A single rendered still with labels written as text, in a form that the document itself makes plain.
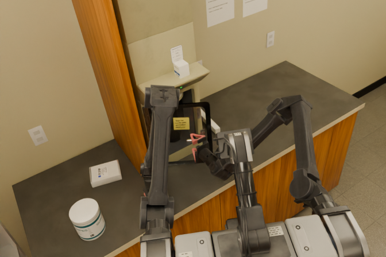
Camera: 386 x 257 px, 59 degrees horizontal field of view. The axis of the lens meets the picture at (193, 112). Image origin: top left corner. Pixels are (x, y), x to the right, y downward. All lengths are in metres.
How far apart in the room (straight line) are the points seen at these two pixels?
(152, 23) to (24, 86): 0.75
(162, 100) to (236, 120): 1.21
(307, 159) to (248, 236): 0.42
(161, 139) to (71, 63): 0.97
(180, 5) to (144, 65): 0.30
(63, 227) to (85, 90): 0.71
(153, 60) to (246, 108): 0.93
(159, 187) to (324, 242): 0.48
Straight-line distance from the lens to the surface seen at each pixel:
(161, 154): 1.04
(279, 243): 0.96
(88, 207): 1.67
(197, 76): 1.56
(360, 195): 3.14
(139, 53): 1.49
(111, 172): 1.93
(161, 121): 1.02
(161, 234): 1.00
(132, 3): 1.41
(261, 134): 1.41
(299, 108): 1.33
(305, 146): 1.23
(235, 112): 2.24
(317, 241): 0.97
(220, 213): 2.03
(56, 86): 1.92
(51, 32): 1.81
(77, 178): 2.03
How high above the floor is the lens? 2.34
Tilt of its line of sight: 38 degrees down
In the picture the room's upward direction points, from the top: 6 degrees counter-clockwise
